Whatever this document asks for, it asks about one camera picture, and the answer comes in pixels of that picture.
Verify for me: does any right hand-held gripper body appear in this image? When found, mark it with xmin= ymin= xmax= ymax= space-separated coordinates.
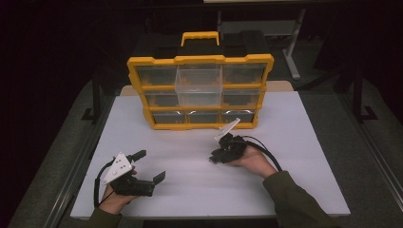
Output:
xmin=214 ymin=118 xmax=247 ymax=164

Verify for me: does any yellow organizer case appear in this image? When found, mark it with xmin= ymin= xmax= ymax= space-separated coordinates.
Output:
xmin=126 ymin=30 xmax=276 ymax=131

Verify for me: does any person's right hand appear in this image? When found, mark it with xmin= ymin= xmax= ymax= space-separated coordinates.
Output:
xmin=227 ymin=145 xmax=278 ymax=180

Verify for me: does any clear plastic drawer bin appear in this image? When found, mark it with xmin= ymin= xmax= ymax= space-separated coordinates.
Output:
xmin=174 ymin=65 xmax=223 ymax=107

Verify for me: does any right hand-held gripper cable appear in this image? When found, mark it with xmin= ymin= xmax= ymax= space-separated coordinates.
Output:
xmin=239 ymin=135 xmax=283 ymax=173

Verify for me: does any set of clear drawers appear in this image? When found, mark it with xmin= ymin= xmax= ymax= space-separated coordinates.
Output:
xmin=135 ymin=63 xmax=268 ymax=125

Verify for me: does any black metal stand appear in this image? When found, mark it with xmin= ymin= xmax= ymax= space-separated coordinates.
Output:
xmin=81 ymin=72 xmax=103 ymax=124
xmin=332 ymin=66 xmax=379 ymax=124

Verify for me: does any left hand-held gripper cable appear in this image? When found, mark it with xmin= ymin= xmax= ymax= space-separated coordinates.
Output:
xmin=92 ymin=158 xmax=117 ymax=209

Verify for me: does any hand-held gripper cable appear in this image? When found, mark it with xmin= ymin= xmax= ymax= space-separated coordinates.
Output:
xmin=92 ymin=158 xmax=117 ymax=209
xmin=239 ymin=135 xmax=283 ymax=173

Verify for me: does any grey metal rail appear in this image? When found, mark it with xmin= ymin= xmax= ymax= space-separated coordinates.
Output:
xmin=44 ymin=94 xmax=115 ymax=228
xmin=336 ymin=93 xmax=403 ymax=203

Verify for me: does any grey metal desk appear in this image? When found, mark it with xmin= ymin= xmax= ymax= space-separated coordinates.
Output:
xmin=217 ymin=8 xmax=307 ymax=81

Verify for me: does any person's left hand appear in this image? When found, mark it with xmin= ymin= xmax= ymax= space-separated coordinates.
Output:
xmin=98 ymin=169 xmax=139 ymax=216

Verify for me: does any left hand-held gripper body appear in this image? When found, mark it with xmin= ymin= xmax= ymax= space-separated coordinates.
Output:
xmin=102 ymin=152 xmax=156 ymax=198

